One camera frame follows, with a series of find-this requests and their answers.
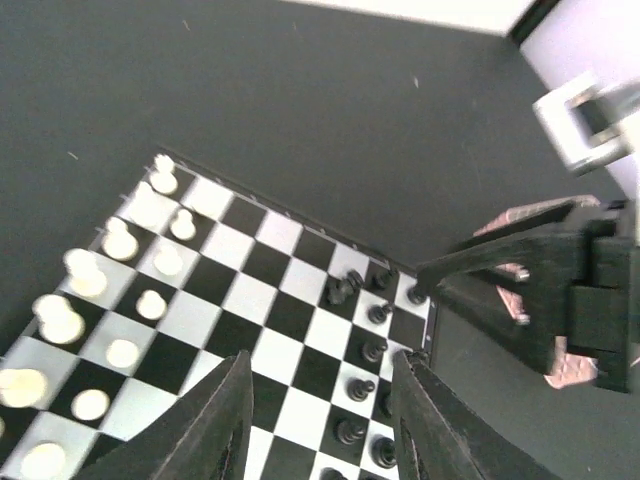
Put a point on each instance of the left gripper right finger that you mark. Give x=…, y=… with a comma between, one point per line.
x=437, y=436

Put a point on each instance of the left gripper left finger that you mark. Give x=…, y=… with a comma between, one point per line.
x=204, y=435

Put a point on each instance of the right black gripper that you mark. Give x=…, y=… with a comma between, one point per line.
x=603, y=314

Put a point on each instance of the pile of black chess pieces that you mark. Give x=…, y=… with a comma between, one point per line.
x=380, y=321

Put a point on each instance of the pink metal tin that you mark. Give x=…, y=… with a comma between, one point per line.
x=567, y=369

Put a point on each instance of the black white chess board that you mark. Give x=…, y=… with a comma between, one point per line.
x=252, y=279

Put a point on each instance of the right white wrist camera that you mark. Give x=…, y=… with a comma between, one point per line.
x=591, y=125

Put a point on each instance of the right black frame post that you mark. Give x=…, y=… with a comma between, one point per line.
x=530, y=20

